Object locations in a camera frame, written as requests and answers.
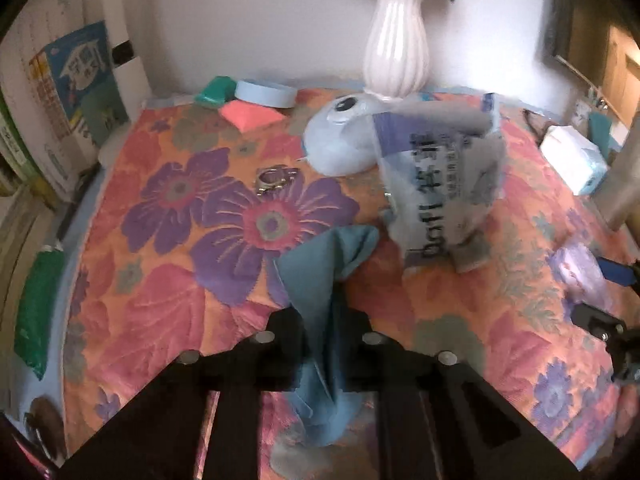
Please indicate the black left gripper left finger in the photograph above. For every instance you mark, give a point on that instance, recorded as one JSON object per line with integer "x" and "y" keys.
{"x": 156, "y": 435}

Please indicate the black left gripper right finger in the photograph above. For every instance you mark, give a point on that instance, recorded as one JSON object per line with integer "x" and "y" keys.
{"x": 437, "y": 421}

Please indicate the purple wipes pack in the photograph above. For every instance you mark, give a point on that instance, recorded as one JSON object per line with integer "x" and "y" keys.
{"x": 576, "y": 269}

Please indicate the teal blue cloth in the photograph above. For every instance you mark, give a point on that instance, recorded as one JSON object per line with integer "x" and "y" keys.
{"x": 313, "y": 275}

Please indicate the blue white wipes bag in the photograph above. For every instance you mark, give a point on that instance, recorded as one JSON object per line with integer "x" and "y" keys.
{"x": 441, "y": 163}

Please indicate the grey blue plush toy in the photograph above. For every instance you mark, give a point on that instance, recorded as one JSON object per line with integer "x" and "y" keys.
{"x": 338, "y": 140}

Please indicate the green plastic packet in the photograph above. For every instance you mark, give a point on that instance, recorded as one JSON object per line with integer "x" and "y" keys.
{"x": 35, "y": 311}

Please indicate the white tissue box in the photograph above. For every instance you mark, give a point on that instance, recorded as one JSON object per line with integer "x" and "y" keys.
{"x": 577, "y": 160}

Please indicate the floral orange table cloth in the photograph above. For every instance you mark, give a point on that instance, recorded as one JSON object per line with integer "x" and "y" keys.
{"x": 181, "y": 250}

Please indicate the pen holder cup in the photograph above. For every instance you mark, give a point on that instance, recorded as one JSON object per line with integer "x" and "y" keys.
{"x": 590, "y": 119}

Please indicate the coral pink pouch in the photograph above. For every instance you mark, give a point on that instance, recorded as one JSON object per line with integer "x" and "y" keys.
{"x": 247, "y": 116}

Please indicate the black television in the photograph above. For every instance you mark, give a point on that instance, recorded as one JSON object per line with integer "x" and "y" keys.
{"x": 593, "y": 40}

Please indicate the green pouch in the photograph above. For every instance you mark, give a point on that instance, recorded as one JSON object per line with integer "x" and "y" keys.
{"x": 218, "y": 92}

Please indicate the row of books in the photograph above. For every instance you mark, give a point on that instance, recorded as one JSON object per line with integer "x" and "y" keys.
{"x": 58, "y": 166}

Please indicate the white ribbed ceramic vase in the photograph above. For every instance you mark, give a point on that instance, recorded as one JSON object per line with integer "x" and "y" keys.
{"x": 397, "y": 58}

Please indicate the blue cover book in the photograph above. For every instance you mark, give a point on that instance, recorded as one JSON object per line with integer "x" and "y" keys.
{"x": 76, "y": 86}

